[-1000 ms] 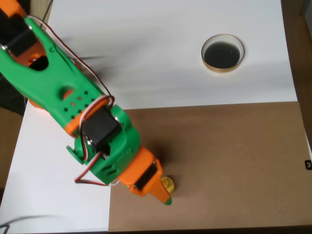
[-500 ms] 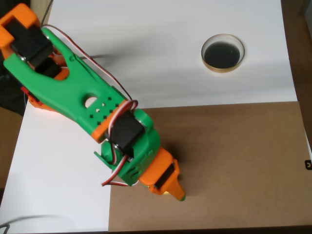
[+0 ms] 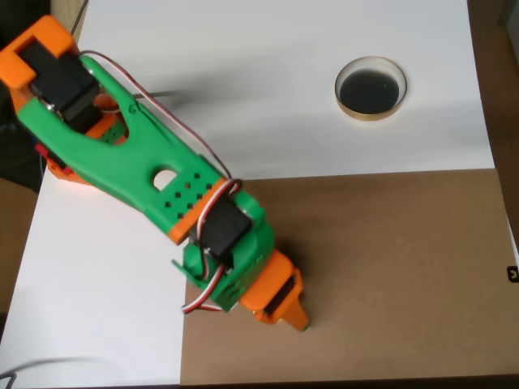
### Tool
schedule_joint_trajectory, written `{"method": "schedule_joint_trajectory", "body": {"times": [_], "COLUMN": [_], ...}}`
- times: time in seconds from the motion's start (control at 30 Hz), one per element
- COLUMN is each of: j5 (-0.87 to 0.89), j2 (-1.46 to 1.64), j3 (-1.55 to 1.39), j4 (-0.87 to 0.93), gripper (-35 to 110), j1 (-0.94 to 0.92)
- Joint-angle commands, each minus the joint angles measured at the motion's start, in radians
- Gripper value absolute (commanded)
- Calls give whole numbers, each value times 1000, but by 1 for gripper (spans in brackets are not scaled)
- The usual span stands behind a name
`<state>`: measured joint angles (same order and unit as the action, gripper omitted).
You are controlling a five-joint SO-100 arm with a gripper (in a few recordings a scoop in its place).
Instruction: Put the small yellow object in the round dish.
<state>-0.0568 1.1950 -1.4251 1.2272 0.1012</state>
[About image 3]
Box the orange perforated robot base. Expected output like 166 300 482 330
44 160 93 190

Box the round dish with dark inside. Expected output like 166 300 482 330
334 55 408 122

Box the brown fibreboard sheet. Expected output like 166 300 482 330
179 169 517 386

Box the large white paper sheet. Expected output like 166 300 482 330
0 0 496 388

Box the red black controller holder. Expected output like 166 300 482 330
33 141 79 182

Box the light wooden panel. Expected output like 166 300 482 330
49 0 91 40

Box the white red gripper servo wire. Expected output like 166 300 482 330
179 177 245 316

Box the white red arm servo wire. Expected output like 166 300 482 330
79 49 235 184

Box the grey cable with black loop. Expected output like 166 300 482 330
0 356 101 389

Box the thin dark cable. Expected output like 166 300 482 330
70 0 90 36

